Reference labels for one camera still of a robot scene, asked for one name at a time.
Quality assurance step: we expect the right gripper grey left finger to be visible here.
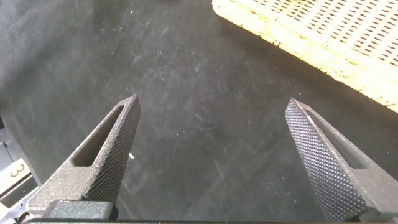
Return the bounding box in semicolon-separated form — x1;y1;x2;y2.
25;94;141;220

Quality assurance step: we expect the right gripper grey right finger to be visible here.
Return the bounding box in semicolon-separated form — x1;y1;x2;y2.
285;97;398;223

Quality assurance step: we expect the wicker basket with food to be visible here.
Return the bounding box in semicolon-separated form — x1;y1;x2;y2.
211;0;398;113

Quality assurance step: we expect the robot chassis with number label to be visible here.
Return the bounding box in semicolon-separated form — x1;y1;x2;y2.
0;113;43;224

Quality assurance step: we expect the black table cloth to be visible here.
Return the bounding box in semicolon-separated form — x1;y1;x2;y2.
0;0;398;224

